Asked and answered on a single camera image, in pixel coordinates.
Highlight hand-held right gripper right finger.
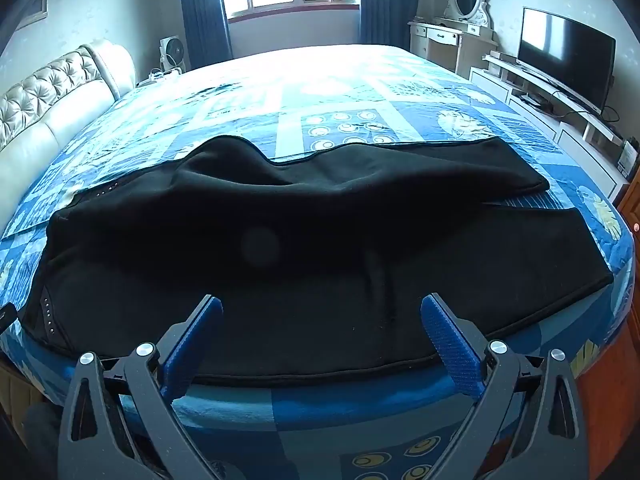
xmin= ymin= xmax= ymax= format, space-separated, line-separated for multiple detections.
xmin=420 ymin=292 xmax=583 ymax=480

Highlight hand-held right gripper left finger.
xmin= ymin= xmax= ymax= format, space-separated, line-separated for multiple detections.
xmin=57 ymin=294 xmax=223 ymax=480

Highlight black pants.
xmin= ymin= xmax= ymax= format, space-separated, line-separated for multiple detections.
xmin=22 ymin=135 xmax=615 ymax=378

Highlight cream tufted headboard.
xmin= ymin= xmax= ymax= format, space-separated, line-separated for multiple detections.
xmin=0 ymin=39 xmax=137 ymax=226

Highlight wooden cabinet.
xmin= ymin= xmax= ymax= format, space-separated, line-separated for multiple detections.
xmin=616 ymin=165 xmax=640 ymax=361

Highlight white television stand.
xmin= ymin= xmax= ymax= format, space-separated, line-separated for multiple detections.
xmin=470 ymin=52 xmax=631 ymax=202

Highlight blue patterned bed sheet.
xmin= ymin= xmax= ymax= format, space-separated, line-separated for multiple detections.
xmin=0 ymin=42 xmax=640 ymax=480

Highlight white fan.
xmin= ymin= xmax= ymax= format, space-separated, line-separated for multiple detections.
xmin=159 ymin=35 xmax=190 ymax=72

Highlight white vanity dresser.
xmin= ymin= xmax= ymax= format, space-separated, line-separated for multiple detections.
xmin=407 ymin=16 xmax=496 ymax=80

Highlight black curved television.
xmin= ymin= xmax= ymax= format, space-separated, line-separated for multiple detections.
xmin=516 ymin=7 xmax=617 ymax=114

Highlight blue curtain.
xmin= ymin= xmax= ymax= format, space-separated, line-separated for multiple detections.
xmin=177 ymin=0 xmax=233 ymax=68
xmin=357 ymin=0 xmax=418 ymax=51

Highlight black television cable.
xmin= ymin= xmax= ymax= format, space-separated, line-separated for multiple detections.
xmin=550 ymin=90 xmax=622 ymax=125

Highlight wall picture frame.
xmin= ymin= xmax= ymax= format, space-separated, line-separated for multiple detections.
xmin=17 ymin=0 xmax=51 ymax=23

